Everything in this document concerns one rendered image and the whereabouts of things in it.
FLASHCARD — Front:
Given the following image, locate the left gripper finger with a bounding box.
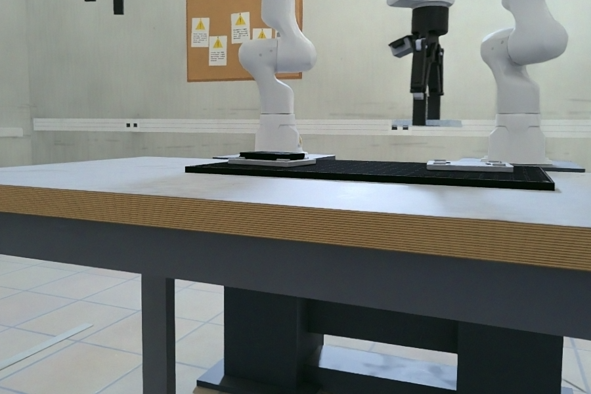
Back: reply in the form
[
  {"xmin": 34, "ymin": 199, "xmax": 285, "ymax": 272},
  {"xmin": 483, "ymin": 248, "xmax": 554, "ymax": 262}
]
[
  {"xmin": 426, "ymin": 44, "xmax": 444, "ymax": 120},
  {"xmin": 408, "ymin": 38, "xmax": 437, "ymax": 125}
]

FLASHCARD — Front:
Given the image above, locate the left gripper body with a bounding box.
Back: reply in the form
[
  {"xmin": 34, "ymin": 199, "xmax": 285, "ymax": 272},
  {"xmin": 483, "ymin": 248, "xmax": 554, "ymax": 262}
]
[{"xmin": 410, "ymin": 6, "xmax": 449, "ymax": 58}]

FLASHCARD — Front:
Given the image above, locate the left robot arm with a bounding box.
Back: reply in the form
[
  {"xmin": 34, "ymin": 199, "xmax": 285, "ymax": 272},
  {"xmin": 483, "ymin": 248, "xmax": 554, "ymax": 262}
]
[{"xmin": 386, "ymin": 0, "xmax": 568, "ymax": 164}]

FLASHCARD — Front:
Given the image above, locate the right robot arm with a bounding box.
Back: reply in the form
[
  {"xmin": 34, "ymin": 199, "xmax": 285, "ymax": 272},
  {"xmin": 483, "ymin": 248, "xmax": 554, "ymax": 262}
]
[{"xmin": 238, "ymin": 0, "xmax": 317, "ymax": 156}]

